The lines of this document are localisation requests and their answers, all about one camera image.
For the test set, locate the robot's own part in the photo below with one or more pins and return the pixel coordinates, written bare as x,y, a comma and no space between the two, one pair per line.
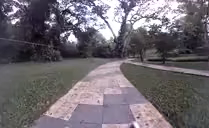
136,125

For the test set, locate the dark low wall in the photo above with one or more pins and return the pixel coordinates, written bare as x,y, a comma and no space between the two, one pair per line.
8,50

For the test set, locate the stone slab side path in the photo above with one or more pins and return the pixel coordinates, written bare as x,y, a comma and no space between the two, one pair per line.
178,69

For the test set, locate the small tree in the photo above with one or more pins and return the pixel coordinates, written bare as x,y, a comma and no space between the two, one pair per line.
163,45
140,43

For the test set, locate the grass lawn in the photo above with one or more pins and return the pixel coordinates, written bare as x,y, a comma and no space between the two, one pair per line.
25,83
178,96
192,65

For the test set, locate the large forked tree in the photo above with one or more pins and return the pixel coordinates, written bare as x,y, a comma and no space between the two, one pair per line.
123,36

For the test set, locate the low green hedge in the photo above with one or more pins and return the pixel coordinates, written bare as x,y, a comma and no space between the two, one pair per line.
182,58

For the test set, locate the wood of trees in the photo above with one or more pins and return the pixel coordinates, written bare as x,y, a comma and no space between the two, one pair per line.
42,26

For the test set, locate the bush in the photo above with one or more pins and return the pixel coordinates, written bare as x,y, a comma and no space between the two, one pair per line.
47,53

